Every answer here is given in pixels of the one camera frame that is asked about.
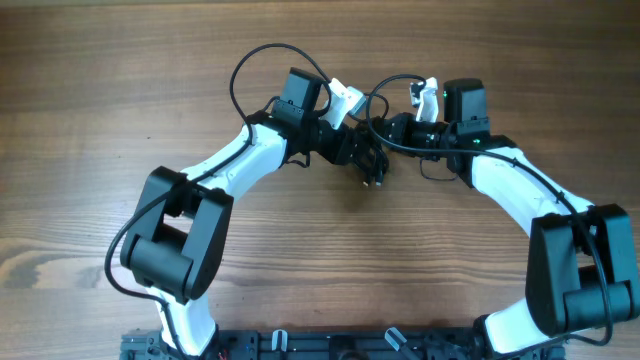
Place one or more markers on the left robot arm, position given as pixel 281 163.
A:
pixel 174 243

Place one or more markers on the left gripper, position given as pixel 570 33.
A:
pixel 345 138

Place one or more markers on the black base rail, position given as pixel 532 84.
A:
pixel 439 343

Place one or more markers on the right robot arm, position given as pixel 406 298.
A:
pixel 582 275

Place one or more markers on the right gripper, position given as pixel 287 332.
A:
pixel 403 124

